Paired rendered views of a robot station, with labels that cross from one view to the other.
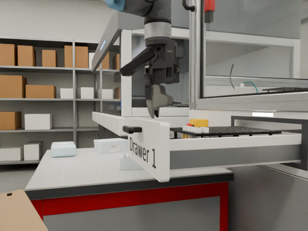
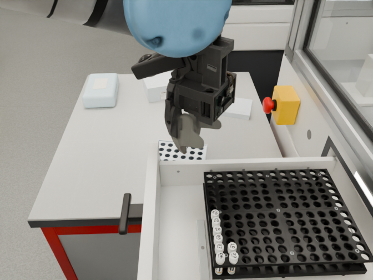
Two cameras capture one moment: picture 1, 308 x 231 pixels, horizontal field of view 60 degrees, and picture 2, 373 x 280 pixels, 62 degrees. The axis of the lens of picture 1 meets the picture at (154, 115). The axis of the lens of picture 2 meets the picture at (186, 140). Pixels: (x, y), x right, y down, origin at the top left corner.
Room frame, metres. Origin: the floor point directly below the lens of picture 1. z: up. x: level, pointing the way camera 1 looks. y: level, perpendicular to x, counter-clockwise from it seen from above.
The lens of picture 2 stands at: (0.35, -0.11, 1.30)
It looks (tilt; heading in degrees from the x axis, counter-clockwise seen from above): 40 degrees down; 15
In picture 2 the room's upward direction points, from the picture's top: straight up
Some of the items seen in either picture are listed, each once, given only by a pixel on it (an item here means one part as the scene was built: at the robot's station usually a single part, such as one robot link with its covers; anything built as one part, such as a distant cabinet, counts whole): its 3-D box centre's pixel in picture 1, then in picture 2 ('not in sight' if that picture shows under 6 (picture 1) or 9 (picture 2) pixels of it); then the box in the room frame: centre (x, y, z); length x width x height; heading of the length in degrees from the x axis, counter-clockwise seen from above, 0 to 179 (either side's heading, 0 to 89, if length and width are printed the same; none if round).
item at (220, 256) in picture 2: (198, 138); (219, 264); (0.57, -0.10, 0.89); 0.01 x 0.01 x 0.05
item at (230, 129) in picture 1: (219, 141); (274, 222); (0.68, -0.17, 0.87); 0.22 x 0.18 x 0.06; 107
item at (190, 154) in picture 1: (222, 143); (279, 223); (0.68, -0.18, 0.86); 0.40 x 0.26 x 0.06; 107
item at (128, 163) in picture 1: (138, 161); (180, 158); (0.87, 0.05, 0.78); 0.12 x 0.08 x 0.04; 96
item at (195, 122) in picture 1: (197, 128); (282, 105); (1.03, -0.17, 0.88); 0.07 x 0.05 x 0.07; 17
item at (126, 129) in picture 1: (133, 129); (133, 212); (0.61, 0.05, 0.91); 0.07 x 0.04 x 0.01; 17
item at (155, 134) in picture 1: (144, 142); (151, 224); (0.62, 0.02, 0.87); 0.29 x 0.02 x 0.11; 17
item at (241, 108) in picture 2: not in sight; (230, 106); (1.15, -0.03, 0.77); 0.13 x 0.09 x 0.02; 90
